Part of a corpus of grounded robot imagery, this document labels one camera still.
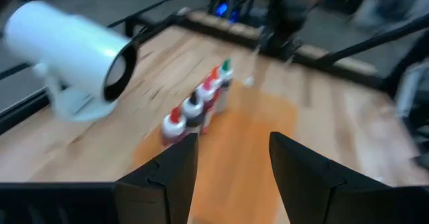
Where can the green cap food coloring bottle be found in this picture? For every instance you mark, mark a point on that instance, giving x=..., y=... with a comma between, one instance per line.
x=227, y=73

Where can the pink cap food coloring bottle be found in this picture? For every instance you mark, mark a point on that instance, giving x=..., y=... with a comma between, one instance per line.
x=206, y=93

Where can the white cylindrical lamp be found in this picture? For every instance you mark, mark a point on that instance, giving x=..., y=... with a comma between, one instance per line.
x=67, y=46

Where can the translucent orange tray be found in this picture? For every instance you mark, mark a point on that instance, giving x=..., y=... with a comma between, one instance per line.
x=234, y=157

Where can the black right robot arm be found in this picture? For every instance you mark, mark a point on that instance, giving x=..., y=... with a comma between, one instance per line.
x=285, y=16

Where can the black aluminium table frame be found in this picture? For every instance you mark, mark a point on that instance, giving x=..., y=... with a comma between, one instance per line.
x=362, y=45

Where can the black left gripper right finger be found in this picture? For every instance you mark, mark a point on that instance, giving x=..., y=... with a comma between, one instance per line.
x=301, y=177

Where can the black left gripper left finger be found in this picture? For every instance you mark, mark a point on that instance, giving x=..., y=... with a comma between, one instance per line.
x=177, y=177

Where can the red cap food coloring bottle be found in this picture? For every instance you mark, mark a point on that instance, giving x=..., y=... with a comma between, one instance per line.
x=173, y=128

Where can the black cap food coloring bottle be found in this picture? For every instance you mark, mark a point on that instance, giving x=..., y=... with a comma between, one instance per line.
x=193, y=110

